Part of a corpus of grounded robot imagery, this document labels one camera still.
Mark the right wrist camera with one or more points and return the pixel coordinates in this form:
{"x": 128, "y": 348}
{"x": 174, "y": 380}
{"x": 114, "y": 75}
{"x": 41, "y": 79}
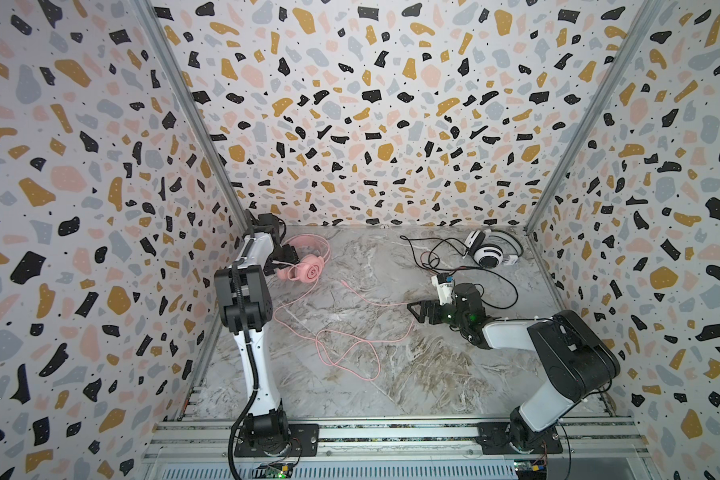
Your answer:
{"x": 444, "y": 285}

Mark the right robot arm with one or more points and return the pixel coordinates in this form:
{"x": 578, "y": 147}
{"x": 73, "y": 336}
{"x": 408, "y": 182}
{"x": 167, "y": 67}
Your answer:
{"x": 575, "y": 360}

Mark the pink headphones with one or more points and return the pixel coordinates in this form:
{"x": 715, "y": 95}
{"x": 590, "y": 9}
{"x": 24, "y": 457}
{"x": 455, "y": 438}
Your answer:
{"x": 306, "y": 269}

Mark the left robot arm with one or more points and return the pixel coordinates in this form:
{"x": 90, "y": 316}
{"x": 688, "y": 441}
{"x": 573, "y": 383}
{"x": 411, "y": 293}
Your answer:
{"x": 246, "y": 309}

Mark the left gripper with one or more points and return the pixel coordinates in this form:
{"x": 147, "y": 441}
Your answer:
{"x": 289, "y": 256}

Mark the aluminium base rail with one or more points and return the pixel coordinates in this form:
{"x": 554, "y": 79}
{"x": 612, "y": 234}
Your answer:
{"x": 413, "y": 448}

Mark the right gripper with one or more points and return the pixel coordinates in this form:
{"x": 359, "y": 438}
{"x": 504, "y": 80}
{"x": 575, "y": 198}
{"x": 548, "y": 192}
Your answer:
{"x": 438, "y": 311}

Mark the white black headphones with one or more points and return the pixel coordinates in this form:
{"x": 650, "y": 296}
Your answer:
{"x": 492, "y": 248}

